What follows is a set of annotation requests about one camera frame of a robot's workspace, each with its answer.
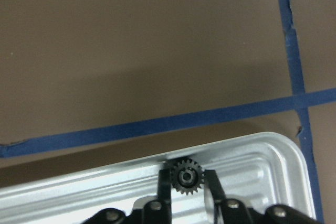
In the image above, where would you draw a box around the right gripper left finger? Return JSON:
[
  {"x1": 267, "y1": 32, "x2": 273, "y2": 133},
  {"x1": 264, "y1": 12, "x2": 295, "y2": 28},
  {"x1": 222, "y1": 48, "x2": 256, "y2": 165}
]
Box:
[{"x1": 89, "y1": 169, "x2": 172, "y2": 223}]

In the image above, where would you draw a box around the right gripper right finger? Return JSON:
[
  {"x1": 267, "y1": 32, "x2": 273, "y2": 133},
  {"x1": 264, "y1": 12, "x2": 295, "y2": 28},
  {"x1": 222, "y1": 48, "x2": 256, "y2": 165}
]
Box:
[{"x1": 204, "y1": 170, "x2": 319, "y2": 223}]

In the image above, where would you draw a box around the small black bearing gear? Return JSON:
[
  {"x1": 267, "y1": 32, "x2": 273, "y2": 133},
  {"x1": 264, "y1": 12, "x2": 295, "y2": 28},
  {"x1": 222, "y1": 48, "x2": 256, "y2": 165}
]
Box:
[{"x1": 171, "y1": 158, "x2": 204, "y2": 195}]

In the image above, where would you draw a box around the silver ribbed metal tray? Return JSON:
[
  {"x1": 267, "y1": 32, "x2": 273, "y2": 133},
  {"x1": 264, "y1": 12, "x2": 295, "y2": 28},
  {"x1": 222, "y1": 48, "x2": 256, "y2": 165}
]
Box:
[{"x1": 1, "y1": 132, "x2": 316, "y2": 223}]

